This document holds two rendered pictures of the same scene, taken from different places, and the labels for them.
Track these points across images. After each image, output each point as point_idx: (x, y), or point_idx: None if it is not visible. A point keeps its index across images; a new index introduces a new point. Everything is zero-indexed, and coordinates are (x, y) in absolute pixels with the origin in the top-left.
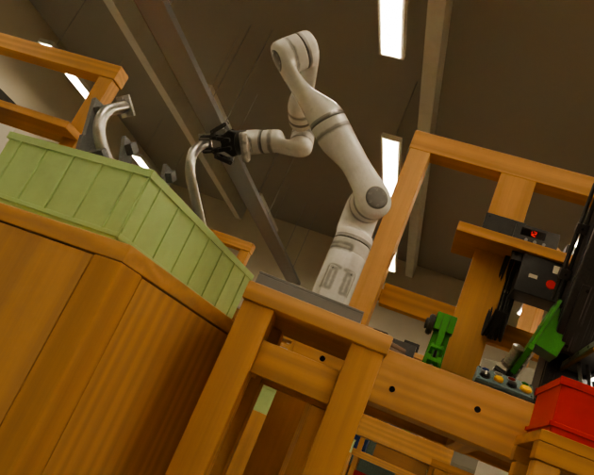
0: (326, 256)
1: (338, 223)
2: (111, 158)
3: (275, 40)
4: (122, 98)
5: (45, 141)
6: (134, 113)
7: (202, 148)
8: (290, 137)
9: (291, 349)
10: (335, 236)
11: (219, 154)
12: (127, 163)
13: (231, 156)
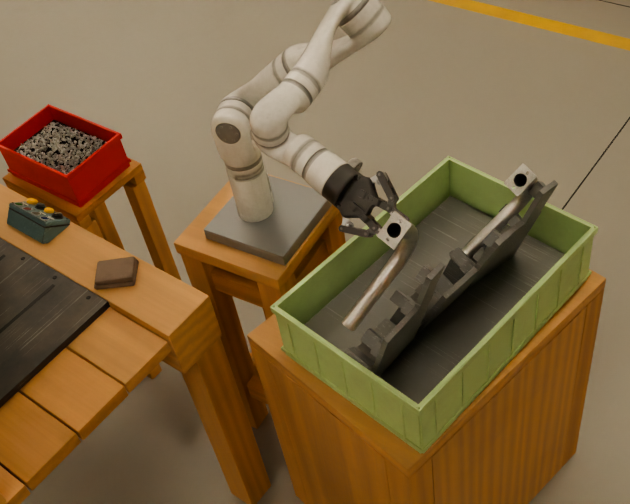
0: (265, 176)
1: (256, 151)
2: (485, 173)
3: (389, 12)
4: (529, 173)
5: (553, 206)
6: (505, 181)
7: (399, 227)
8: (288, 131)
9: (217, 322)
10: (260, 159)
11: (366, 230)
12: (470, 166)
13: (348, 219)
